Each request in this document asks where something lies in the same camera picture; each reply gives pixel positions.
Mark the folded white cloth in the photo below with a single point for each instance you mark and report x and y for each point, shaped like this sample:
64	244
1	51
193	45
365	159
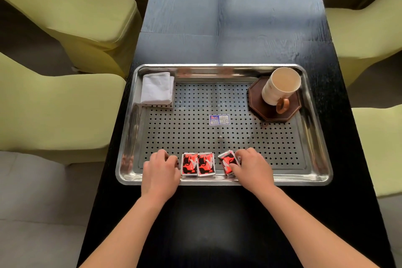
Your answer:
157	88

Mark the red and black packet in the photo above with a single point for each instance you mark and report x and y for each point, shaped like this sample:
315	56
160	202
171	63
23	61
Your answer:
189	164
226	160
206	164

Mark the person's left forearm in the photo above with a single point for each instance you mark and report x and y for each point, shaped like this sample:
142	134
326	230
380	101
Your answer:
132	230

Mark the person's right hand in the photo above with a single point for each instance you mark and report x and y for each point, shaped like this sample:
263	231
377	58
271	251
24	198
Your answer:
254	173

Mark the person's right thumb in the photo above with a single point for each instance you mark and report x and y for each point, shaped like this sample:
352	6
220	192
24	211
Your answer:
235	171

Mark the perforated stainless steel tray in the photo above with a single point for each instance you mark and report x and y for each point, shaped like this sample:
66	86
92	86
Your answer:
194	114

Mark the brown octagonal coaster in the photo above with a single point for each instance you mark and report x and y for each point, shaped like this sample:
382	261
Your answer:
263	111

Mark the green covered chair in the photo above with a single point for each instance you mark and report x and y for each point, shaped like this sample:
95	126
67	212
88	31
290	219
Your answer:
78	10
381	148
56	110
367	32

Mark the person's right forearm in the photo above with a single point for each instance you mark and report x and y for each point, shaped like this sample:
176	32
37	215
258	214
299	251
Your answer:
301	230

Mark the person's left thumb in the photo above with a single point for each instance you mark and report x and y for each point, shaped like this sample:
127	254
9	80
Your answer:
178	172

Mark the blue and white sticker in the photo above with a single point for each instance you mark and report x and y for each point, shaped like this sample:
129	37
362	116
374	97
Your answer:
219	120

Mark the person's left hand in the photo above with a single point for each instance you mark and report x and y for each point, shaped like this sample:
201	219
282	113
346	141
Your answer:
158	176

